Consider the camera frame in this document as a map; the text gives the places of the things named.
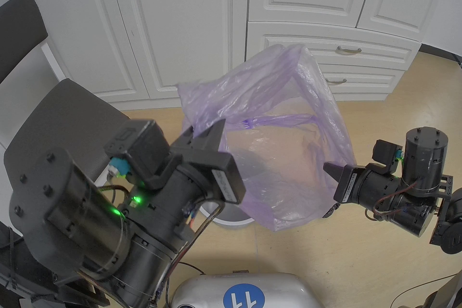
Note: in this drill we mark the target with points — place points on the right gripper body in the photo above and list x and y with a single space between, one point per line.
352 185

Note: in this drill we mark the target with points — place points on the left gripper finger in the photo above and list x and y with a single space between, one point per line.
213 137
187 139

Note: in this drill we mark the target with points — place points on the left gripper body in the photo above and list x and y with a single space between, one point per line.
216 173

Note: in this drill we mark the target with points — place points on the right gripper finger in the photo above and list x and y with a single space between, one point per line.
335 171
332 209

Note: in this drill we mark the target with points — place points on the purple plastic bag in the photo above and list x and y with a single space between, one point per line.
288 100

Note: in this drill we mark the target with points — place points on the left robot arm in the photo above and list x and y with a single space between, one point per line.
72 212

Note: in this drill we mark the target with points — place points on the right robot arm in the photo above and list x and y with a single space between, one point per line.
426 158

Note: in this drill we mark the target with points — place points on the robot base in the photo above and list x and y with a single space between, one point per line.
245 290

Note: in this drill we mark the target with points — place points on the white trash bin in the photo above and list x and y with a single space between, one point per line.
231 220

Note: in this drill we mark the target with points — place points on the dark grey chair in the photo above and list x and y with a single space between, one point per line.
65 111

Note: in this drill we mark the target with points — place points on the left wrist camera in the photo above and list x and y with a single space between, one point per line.
144 140

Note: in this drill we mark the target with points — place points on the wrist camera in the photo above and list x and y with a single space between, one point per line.
144 140
385 153

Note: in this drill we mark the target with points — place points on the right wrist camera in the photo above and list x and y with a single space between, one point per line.
385 153

